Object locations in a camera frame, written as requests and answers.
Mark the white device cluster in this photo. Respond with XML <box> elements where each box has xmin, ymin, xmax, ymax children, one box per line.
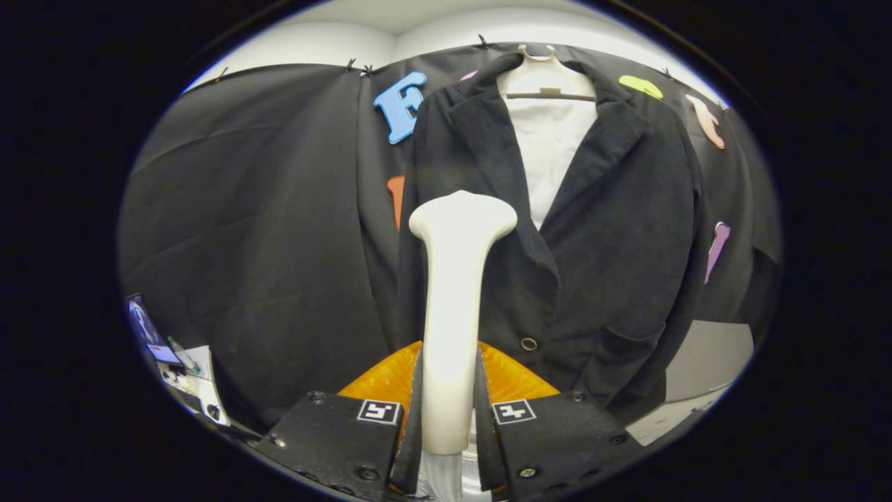
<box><xmin>159</xmin><ymin>336</ymin><xmax>231</xmax><ymax>426</ymax></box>

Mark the small display screen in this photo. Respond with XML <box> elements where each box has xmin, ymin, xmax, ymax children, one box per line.
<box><xmin>125</xmin><ymin>293</ymin><xmax>183</xmax><ymax>367</ymax></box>

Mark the white garment steamer head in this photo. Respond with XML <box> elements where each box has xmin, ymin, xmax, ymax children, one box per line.
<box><xmin>409</xmin><ymin>190</ymin><xmax>518</xmax><ymax>502</ymax></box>

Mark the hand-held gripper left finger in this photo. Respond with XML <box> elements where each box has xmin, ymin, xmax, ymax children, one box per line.
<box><xmin>252</xmin><ymin>342</ymin><xmax>424</xmax><ymax>502</ymax></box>

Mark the white garment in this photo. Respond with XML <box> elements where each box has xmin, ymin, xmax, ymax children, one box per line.
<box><xmin>503</xmin><ymin>96</ymin><xmax>599</xmax><ymax>229</ymax></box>

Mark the grey cabinet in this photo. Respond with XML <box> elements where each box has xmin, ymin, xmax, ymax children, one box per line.
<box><xmin>627</xmin><ymin>321</ymin><xmax>755</xmax><ymax>447</ymax></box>

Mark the black jacket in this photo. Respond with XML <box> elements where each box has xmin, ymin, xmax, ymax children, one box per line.
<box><xmin>397</xmin><ymin>52</ymin><xmax>705</xmax><ymax>426</ymax></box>

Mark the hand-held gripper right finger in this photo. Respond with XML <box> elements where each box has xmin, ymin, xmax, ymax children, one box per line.
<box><xmin>474</xmin><ymin>342</ymin><xmax>643</xmax><ymax>502</ymax></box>

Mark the black backdrop cloth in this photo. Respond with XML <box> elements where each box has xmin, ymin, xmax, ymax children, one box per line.
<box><xmin>118</xmin><ymin>42</ymin><xmax>781</xmax><ymax>433</ymax></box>

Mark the cream plastic hanger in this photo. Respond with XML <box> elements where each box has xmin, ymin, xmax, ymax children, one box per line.
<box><xmin>496</xmin><ymin>44</ymin><xmax>598</xmax><ymax>102</ymax></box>

